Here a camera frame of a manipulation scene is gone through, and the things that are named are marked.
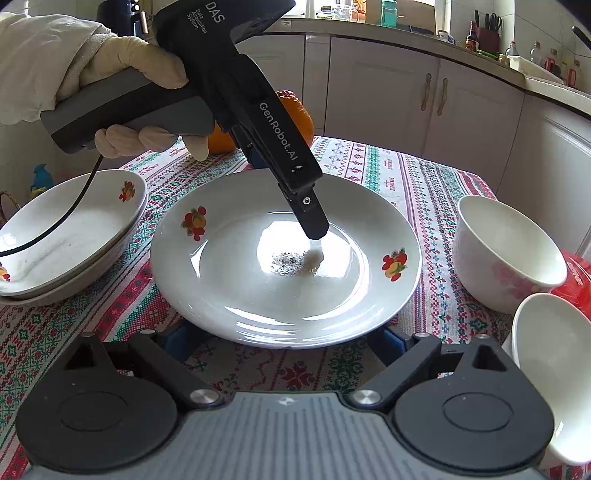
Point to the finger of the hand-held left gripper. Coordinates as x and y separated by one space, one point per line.
307 212

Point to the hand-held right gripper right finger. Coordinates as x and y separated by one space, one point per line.
397 346

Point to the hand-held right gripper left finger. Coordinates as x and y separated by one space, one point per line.
173 344

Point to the white floral plate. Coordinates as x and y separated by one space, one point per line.
231 286
92 240
60 295

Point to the white bowl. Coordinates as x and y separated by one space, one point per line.
554 369
498 240

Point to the person's left forearm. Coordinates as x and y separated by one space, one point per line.
32 64

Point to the person's left hand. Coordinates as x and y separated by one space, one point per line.
129 55

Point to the orange without leaf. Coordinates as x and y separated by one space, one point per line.
300 124

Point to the patterned tablecloth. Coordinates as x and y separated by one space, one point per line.
415 184

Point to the white kitchen cabinets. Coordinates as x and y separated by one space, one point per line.
378 92

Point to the teal water bottle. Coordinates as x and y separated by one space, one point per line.
389 14

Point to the red printed package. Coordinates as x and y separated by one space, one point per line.
577 277

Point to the beige kitchen countertop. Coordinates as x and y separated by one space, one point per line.
415 39

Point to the blue plastic bottle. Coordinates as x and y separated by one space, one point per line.
41 180

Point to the dark sauce bottle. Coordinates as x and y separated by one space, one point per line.
471 41

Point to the knife block with knives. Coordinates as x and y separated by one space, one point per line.
488 39

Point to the white plastic tray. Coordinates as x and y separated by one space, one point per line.
531 67

